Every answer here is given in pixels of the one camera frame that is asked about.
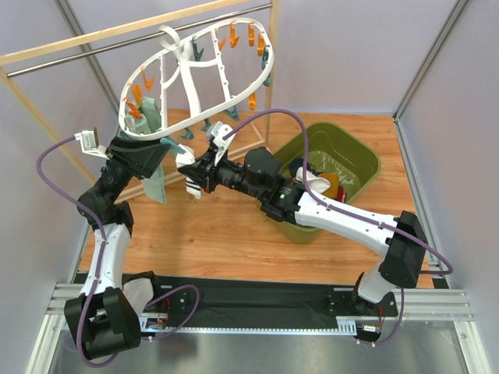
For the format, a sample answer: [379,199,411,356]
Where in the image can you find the white round clip hanger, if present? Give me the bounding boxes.
[118,17,274,140]

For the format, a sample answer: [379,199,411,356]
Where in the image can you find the white sock black stripes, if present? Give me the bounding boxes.
[294,167,331,193]

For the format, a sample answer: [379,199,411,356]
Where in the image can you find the red panda sock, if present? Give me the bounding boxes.
[336,186,347,203]

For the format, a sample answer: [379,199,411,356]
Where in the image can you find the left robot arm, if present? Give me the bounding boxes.
[64,132,170,368]

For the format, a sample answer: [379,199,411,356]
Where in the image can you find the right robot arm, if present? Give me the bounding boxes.
[175,147,426,303]

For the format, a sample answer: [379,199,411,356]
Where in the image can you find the mint green cartoon sock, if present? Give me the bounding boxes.
[141,166,167,205]

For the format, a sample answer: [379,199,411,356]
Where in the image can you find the olive green plastic basket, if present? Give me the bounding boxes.
[269,122,381,245]

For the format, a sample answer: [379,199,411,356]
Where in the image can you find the metal hanging rod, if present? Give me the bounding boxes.
[5,0,274,78]

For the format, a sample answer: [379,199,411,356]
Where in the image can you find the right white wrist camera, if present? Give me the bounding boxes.
[206,121,235,166]

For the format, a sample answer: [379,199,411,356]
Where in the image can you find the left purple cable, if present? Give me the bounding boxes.
[35,136,110,368]

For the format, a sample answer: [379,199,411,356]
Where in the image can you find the purple cable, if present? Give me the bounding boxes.
[35,136,110,368]
[222,108,455,277]

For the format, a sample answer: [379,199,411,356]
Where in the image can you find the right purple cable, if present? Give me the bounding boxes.
[222,108,455,277]

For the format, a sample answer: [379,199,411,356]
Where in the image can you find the wooden drying rack frame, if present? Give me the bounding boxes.
[0,0,280,203]

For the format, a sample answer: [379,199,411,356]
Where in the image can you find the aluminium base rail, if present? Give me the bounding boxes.
[46,284,475,336]

